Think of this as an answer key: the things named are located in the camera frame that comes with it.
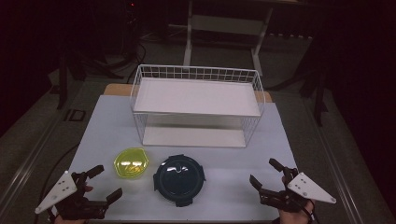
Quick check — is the round container with dark-blue lid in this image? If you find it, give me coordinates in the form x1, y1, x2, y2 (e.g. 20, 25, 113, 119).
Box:
152, 153, 206, 208

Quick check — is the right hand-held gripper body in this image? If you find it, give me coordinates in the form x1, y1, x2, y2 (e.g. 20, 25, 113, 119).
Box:
258, 167, 338, 213

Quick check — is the person's left hand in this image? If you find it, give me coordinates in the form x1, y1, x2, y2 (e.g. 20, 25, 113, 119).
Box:
51, 184, 94, 224

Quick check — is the dark device with red light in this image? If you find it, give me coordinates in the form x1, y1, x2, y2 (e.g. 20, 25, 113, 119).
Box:
122, 0, 141, 41

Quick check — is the dark floor socket plate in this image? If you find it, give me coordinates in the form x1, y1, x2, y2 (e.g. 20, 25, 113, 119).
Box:
64, 108, 87, 123

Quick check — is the bundle of black cables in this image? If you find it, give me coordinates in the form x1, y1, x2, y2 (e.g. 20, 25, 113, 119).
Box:
92, 40, 148, 85

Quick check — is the white wire shelf rack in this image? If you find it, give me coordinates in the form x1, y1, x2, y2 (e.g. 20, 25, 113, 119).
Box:
130, 63, 266, 149

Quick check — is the person's right hand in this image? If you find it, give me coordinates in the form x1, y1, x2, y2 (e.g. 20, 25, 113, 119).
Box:
277, 176, 316, 224

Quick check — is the black floor cable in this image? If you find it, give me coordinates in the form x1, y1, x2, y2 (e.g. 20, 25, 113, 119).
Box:
32, 142, 81, 224

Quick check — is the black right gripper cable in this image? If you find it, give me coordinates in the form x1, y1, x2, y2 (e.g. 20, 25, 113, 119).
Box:
300, 202, 317, 224

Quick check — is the small yellow-green plastic container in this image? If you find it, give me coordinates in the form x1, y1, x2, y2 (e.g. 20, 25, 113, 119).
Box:
113, 147, 150, 179

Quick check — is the black metal stand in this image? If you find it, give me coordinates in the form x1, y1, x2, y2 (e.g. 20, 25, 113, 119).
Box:
56, 46, 83, 110
298, 59, 330, 127

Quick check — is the pale table mat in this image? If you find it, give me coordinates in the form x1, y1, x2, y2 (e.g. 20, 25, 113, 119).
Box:
49, 94, 316, 222

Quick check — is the metal floor rail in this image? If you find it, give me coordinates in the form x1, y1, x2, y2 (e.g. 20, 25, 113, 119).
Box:
304, 97, 361, 224
0, 102, 73, 216

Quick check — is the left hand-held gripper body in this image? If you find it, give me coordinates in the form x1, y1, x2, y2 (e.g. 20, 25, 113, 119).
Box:
34, 169, 110, 221

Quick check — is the white metal desk frame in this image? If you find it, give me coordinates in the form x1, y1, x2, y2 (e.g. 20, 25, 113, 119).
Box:
182, 0, 275, 77

